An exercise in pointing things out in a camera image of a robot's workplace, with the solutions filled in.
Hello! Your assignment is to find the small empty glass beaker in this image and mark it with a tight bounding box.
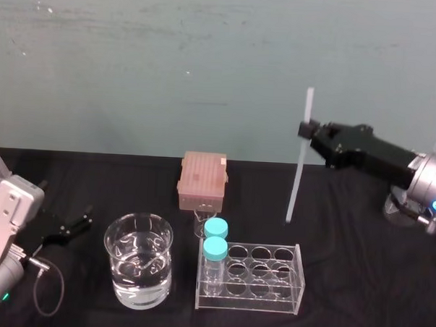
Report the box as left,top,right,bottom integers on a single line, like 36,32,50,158
192,202,219,239

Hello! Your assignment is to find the thin dark right gripper cable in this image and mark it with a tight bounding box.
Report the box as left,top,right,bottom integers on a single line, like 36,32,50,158
391,199,436,234

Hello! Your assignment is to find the clear acrylic tube rack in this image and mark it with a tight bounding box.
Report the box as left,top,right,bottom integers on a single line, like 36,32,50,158
195,239,306,316

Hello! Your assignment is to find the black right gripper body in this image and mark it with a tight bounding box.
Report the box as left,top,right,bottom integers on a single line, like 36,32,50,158
326,122,419,192

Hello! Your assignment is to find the large glass beaker with water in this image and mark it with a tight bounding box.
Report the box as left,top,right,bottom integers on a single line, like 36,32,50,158
101,211,176,311

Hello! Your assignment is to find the thin dark left gripper cable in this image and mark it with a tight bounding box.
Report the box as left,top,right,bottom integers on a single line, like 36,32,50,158
22,256,68,318

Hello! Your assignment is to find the clear tube with teal cap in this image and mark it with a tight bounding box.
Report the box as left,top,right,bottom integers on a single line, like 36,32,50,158
202,216,230,244
200,236,230,297

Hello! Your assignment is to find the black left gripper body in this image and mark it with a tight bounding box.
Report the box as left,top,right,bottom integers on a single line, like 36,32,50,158
20,197,60,255

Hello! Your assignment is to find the pink pipette tip box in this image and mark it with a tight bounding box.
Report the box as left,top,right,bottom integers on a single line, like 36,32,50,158
176,150,231,213

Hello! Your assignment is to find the black table cloth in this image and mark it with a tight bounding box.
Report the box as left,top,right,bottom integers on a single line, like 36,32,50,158
0,146,436,327

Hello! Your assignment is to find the thin dark gripper cable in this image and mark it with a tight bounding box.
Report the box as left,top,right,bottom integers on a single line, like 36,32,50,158
391,199,436,234
22,256,68,318

